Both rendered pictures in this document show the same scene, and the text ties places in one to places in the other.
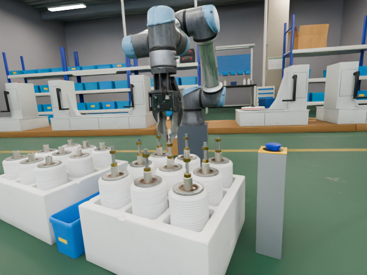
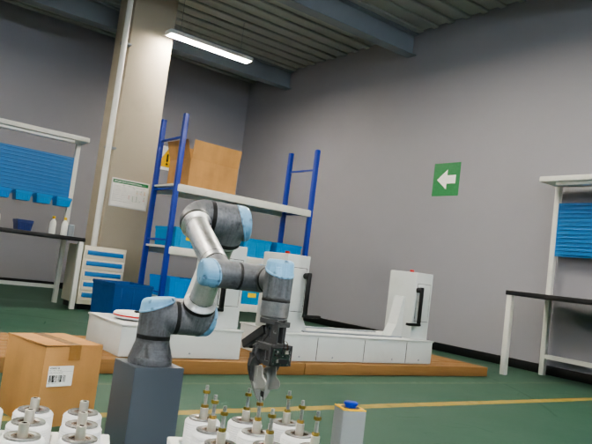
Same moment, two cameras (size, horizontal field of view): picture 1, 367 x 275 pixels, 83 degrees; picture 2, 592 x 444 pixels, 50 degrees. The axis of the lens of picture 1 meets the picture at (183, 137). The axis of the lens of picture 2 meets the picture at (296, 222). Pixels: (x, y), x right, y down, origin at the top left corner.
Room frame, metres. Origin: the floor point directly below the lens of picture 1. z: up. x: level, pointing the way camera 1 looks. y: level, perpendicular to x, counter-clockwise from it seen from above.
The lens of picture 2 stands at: (-0.59, 1.21, 0.67)
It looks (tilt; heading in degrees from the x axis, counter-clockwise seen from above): 5 degrees up; 315
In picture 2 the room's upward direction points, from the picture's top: 7 degrees clockwise
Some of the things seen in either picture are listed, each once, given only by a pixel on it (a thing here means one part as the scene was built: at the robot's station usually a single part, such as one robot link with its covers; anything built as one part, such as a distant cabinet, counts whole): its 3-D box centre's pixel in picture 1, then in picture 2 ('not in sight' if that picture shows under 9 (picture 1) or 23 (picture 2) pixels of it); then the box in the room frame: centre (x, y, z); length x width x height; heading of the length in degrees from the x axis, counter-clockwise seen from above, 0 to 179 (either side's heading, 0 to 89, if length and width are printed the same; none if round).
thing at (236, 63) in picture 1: (229, 79); (11, 210); (6.23, -1.41, 0.94); 1.40 x 0.70 x 1.89; 81
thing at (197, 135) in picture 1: (193, 147); (143, 406); (1.31, -0.06, 0.15); 0.18 x 0.18 x 0.30; 81
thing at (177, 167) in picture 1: (170, 167); (255, 432); (0.62, 0.04, 0.25); 0.08 x 0.08 x 0.01
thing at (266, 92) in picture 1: (262, 99); (93, 277); (6.03, -2.34, 0.35); 0.57 x 0.47 x 0.69; 171
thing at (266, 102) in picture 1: (270, 106); (120, 301); (4.99, -2.11, 0.19); 0.50 x 0.41 x 0.37; 176
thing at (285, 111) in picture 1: (268, 95); (170, 292); (2.84, -1.17, 0.45); 0.82 x 0.57 x 0.74; 81
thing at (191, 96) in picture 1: (193, 97); (158, 314); (1.31, -0.07, 0.47); 0.13 x 0.12 x 0.14; 70
